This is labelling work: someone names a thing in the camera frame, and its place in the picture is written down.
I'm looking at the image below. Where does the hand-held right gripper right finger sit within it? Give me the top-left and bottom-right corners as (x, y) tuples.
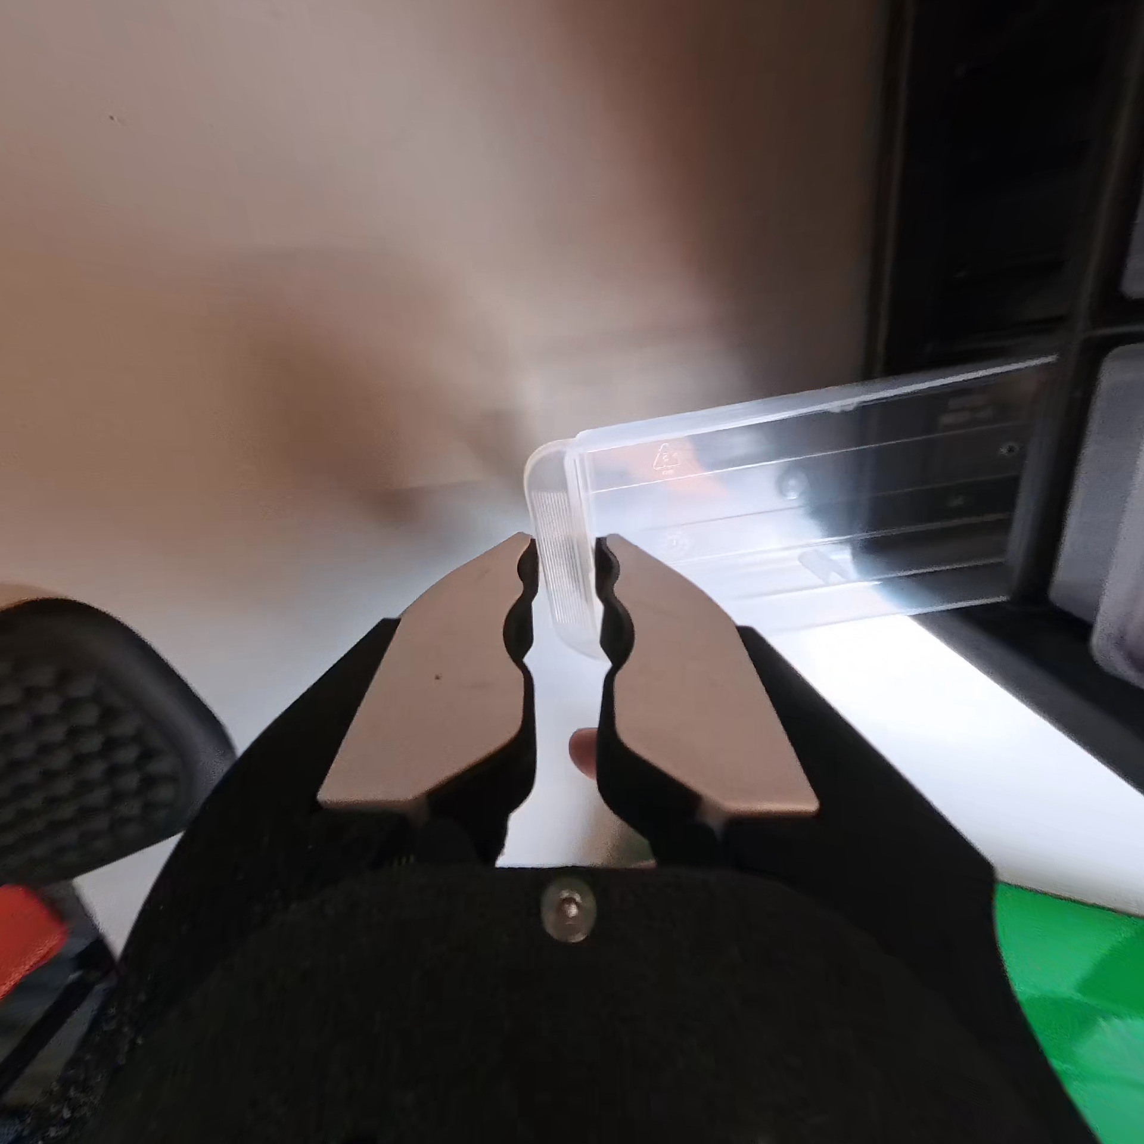
(593, 534), (821, 817)

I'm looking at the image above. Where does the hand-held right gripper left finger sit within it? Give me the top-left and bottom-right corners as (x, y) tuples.
(315, 531), (540, 818)

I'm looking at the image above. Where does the clear plastic drawer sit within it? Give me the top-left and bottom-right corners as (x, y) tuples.
(522, 353), (1064, 660)

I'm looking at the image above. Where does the green plastic bin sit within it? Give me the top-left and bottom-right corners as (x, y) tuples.
(991, 880), (1144, 1144)

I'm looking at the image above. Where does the black drawer cabinet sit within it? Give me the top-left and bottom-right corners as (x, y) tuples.
(861, 0), (1144, 693)

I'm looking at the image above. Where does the pale grey desk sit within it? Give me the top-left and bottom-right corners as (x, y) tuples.
(0, 0), (1144, 985)

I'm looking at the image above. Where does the black honeycomb mesh object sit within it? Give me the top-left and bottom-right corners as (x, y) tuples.
(0, 596), (235, 881)

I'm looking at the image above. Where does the red object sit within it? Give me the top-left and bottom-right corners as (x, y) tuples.
(0, 885), (70, 997)

